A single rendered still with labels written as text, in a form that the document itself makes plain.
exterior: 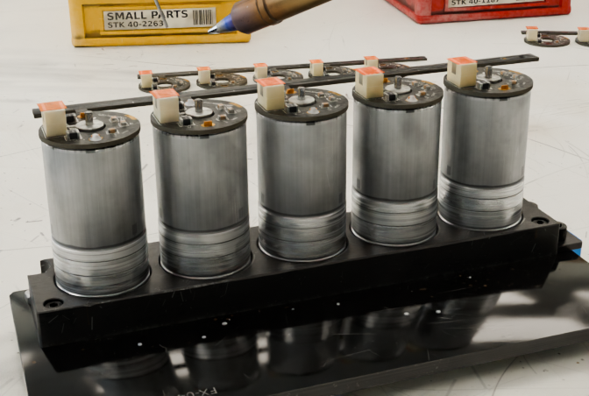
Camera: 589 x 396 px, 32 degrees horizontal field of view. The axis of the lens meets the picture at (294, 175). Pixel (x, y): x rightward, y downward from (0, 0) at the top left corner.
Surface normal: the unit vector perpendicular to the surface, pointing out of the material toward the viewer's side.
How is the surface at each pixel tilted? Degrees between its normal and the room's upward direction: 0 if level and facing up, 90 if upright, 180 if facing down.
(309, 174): 90
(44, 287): 0
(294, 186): 90
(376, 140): 90
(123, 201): 90
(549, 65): 0
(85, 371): 0
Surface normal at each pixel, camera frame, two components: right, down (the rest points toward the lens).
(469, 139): -0.48, 0.33
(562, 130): -0.01, -0.93
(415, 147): 0.29, 0.36
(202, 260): 0.04, 0.38
